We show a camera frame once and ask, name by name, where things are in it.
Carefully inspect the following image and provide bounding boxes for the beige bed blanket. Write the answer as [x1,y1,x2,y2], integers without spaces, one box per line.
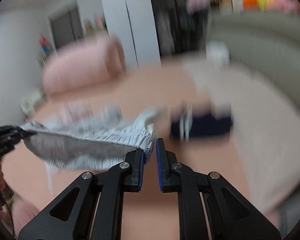
[184,61,300,212]

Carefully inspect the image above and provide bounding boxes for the dark glass wardrobe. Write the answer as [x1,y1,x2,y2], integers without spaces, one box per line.
[151,0,210,57]

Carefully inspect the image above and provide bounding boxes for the carrot plush toy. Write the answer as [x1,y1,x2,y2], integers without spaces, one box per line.
[243,0,258,10]

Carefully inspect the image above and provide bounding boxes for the pink rolled duvet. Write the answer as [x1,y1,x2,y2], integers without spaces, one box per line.
[43,35,126,96]

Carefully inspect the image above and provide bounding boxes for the light blue cartoon shorts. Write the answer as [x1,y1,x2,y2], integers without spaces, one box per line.
[21,106,162,171]

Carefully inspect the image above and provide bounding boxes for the pink fluffy rug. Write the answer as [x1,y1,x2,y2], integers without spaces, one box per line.
[0,199,40,239]

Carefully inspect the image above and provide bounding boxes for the white wardrobe door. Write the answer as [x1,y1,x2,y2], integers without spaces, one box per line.
[102,0,161,69]

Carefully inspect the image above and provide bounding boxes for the grey door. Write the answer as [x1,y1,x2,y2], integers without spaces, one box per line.
[49,7,83,49]

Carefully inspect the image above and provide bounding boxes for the navy striped folded garment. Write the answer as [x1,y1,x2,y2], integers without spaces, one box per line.
[170,113,233,141]

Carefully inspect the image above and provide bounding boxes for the pink white plush toy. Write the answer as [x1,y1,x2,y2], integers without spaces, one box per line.
[275,0,300,13]

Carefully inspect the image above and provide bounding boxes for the grey padded headboard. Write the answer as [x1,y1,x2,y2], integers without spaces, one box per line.
[208,12,300,104]

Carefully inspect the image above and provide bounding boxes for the red blue plush doll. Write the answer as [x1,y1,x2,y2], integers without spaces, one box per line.
[39,34,53,56]

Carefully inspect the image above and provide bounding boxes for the white plush pillow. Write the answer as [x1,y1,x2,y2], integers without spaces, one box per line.
[206,40,230,65]

